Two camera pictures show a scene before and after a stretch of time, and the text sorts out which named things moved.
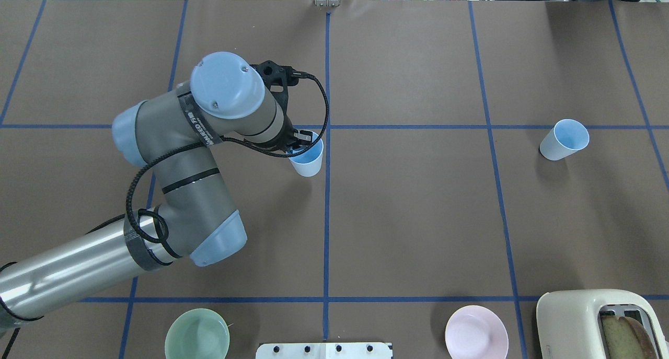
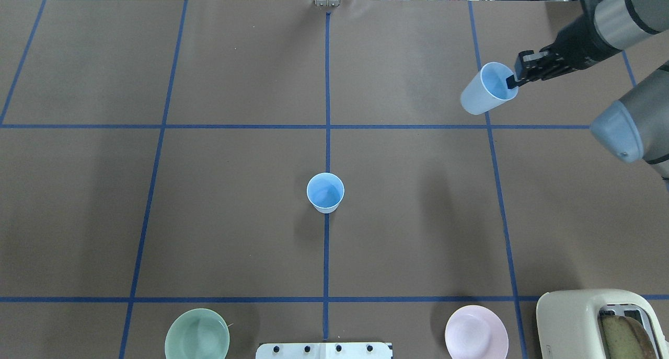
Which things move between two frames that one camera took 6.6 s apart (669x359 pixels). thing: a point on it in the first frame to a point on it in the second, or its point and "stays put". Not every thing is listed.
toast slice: (626, 338) stays put
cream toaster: (569, 324) stays put
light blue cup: (308, 163) to (325, 190)
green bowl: (197, 333) stays put
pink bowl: (477, 332) stays put
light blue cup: (567, 136) to (488, 89)
